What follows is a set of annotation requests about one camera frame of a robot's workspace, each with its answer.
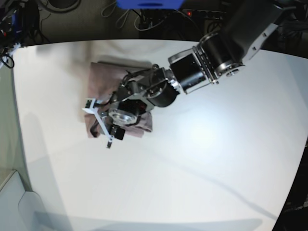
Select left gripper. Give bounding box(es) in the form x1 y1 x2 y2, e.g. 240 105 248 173
82 99 142 149

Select mauve pink t-shirt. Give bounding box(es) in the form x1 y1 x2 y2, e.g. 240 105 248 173
84 63 153 138

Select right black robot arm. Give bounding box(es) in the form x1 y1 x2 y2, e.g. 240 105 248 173
0 0 26 69

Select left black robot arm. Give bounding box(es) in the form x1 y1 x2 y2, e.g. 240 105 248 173
83 0 296 147

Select blue plastic bin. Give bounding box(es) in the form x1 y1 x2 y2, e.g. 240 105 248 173
116 0 184 9

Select black power strip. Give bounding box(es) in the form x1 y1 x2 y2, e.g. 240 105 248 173
182 9 226 20

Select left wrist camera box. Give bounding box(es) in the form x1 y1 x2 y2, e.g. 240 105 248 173
85 99 96 110

